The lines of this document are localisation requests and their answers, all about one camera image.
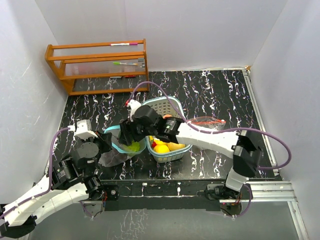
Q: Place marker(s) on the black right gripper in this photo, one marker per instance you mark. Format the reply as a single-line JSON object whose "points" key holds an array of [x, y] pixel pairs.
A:
{"points": [[127, 127]]}

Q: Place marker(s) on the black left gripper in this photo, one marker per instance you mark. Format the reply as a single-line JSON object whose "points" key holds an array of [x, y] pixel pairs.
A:
{"points": [[106, 139]]}

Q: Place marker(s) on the green bumpy fruit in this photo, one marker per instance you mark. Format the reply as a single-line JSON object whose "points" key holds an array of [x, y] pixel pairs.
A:
{"points": [[133, 148]]}

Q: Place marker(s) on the blue zipper clear bag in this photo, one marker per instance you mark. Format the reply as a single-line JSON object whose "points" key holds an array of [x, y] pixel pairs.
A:
{"points": [[118, 155]]}

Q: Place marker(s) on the red zipper clear bag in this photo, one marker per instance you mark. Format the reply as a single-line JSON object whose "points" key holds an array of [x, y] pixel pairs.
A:
{"points": [[207, 123]]}

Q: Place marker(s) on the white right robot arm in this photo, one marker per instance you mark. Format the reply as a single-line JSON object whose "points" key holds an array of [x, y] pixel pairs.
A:
{"points": [[236, 145]]}

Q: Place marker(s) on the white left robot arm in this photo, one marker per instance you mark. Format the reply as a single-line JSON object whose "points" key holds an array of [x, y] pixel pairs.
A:
{"points": [[70, 180]]}

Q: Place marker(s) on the red strawberry toy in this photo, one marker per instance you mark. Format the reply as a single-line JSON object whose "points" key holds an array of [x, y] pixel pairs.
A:
{"points": [[153, 144]]}

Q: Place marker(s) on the yellow lemon fruit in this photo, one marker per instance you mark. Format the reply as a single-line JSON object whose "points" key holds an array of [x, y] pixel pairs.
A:
{"points": [[161, 149]]}

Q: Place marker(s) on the pink orange peach fruit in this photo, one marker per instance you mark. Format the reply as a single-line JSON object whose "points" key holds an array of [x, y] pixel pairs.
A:
{"points": [[166, 116]]}

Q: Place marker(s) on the light blue plastic basket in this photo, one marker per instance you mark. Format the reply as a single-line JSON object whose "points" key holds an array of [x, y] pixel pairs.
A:
{"points": [[162, 106]]}

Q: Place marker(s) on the wooden shelf rack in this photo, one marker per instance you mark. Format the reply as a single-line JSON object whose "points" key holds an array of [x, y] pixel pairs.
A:
{"points": [[73, 63]]}

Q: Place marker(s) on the green capped marker pen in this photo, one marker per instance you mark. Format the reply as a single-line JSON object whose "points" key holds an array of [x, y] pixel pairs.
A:
{"points": [[125, 63]]}

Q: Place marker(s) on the pink white marker pen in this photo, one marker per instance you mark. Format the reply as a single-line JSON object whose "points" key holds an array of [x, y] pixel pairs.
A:
{"points": [[124, 44]]}

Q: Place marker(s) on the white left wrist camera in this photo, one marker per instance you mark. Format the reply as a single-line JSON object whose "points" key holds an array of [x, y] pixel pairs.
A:
{"points": [[82, 129]]}

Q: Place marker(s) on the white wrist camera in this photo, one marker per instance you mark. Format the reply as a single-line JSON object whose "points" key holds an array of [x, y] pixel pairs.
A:
{"points": [[82, 129], [132, 106]]}

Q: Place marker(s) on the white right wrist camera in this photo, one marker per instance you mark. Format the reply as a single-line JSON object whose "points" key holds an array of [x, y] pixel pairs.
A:
{"points": [[132, 106]]}

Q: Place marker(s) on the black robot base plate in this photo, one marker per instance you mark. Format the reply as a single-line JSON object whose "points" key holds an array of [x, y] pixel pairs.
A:
{"points": [[166, 195]]}

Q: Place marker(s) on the aluminium frame rail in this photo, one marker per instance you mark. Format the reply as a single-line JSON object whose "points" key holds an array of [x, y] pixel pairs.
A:
{"points": [[274, 191]]}

